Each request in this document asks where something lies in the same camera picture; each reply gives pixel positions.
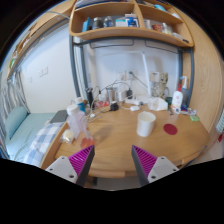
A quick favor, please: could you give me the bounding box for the blue bottle with white cap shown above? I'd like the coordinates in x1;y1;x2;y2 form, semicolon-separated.
74;96;87;114

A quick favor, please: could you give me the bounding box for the white pump lotion bottle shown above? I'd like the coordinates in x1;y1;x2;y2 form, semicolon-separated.
171;83;184;115

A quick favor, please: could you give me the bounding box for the white tissue pack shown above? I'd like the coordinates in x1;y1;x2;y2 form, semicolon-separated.
147;96;169;112

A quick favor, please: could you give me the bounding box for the grey metal frame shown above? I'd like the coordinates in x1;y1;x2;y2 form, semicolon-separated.
69;34;195;108

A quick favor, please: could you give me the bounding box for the tree creature figurine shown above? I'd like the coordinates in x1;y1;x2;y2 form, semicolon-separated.
156;72;169;100

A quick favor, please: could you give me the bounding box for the blue plaid blanket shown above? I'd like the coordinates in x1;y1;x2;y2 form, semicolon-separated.
22;121;65;168

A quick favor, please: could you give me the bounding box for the flat round red coaster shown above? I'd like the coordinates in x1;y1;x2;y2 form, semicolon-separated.
163;123;179;136

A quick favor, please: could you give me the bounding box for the teal checked bed mattress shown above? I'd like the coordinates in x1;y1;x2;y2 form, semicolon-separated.
4;111;57;160

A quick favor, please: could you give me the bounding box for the black power adapter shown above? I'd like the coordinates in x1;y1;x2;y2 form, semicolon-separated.
109;100;120;112

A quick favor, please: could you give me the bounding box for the white cup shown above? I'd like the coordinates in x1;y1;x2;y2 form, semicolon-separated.
136;110;157;138

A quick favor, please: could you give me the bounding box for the silver metal cup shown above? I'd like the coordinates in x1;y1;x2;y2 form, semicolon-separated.
105;85;117;103

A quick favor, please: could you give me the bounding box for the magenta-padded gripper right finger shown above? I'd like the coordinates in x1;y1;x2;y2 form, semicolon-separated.
130;144;180;188

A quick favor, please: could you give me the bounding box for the black cylinder device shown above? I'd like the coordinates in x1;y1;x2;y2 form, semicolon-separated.
85;86;95;108

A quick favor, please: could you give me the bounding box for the clear plastic drink bottle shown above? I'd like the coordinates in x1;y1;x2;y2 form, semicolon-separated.
65;103;96;150

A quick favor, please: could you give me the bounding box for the striped hanging towel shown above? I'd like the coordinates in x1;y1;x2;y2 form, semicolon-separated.
215;108;224;135

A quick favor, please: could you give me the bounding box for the clear spray bottle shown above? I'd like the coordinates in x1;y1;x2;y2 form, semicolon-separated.
179;75;190;107

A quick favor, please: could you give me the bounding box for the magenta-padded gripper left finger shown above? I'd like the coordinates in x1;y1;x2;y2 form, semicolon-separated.
45;144;96;188

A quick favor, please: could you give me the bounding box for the wooden shelf unit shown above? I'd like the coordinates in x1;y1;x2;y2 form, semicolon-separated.
68;0;195;48

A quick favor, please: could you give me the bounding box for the white desk lamp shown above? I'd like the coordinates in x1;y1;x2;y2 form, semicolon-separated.
141;51;152;101

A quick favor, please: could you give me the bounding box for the wrapped round bun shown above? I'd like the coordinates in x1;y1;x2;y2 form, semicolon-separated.
61;128;76;145

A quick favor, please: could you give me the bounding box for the dark tablet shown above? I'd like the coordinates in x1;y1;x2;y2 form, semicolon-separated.
49;109;70;125

